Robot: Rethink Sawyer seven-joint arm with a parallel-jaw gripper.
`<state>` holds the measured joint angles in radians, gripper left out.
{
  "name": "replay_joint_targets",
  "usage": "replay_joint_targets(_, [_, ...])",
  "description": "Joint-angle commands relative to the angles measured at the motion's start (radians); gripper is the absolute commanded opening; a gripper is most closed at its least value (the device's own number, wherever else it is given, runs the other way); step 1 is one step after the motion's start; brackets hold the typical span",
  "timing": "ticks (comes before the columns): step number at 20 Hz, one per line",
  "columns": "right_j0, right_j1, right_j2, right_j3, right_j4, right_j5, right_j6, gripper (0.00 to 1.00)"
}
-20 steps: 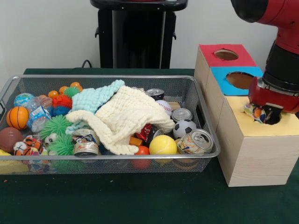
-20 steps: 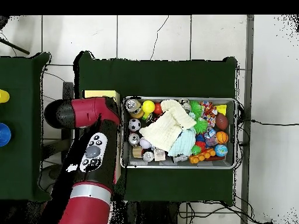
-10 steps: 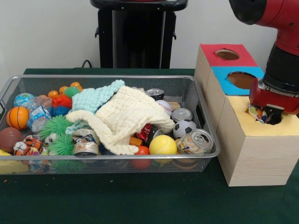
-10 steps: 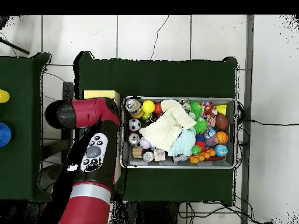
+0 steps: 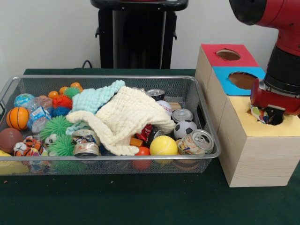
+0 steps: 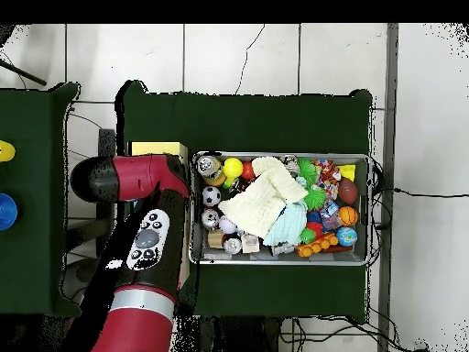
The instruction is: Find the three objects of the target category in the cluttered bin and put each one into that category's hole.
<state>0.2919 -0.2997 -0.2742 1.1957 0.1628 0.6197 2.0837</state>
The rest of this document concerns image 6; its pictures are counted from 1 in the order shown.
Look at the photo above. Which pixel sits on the cream knitted cloth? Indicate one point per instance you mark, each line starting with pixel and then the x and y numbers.
pixel 260 205

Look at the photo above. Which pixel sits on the black and white soccer ball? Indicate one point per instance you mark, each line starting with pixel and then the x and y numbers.
pixel 211 196

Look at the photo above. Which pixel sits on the yellow tennis ball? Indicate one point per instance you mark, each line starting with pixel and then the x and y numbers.
pixel 233 167

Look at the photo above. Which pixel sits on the silver drink can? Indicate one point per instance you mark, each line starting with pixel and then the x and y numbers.
pixel 210 219

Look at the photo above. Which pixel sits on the black upright panel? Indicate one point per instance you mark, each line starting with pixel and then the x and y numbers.
pixel 106 143

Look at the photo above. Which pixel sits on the wooden box with three holes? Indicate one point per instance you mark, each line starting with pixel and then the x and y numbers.
pixel 157 148

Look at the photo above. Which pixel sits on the light blue knitted cloth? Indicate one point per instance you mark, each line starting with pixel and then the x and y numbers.
pixel 289 225

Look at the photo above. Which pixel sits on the dark thin rod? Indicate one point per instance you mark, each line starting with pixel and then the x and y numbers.
pixel 25 74

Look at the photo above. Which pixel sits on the crushed clear plastic bottle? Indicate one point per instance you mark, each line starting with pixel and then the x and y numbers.
pixel 330 217

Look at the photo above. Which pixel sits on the yellow plastic cup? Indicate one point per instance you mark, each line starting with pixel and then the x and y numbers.
pixel 5 151

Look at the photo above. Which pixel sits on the brown mini football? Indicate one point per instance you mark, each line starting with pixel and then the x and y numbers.
pixel 347 190

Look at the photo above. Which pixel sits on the white baseball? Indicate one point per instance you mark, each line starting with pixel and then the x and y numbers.
pixel 227 225

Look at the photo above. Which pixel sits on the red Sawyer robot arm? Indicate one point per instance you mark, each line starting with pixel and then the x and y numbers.
pixel 143 176

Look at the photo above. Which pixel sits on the printed drink can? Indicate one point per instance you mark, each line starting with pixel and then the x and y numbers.
pixel 209 167

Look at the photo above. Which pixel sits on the dark green tablecloth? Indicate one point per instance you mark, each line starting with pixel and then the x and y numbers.
pixel 256 124
pixel 29 256

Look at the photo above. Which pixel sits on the shallow mesh bin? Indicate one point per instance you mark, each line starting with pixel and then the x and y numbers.
pixel 329 257

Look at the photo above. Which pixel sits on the blue plastic cup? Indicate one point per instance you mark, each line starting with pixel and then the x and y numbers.
pixel 7 212

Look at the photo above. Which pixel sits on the grey stand base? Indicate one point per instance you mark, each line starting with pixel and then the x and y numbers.
pixel 77 273

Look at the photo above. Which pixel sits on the orange mini basketball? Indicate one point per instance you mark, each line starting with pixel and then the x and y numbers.
pixel 348 216

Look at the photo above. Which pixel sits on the blue green globe ball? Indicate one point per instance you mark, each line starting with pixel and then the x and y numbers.
pixel 346 236

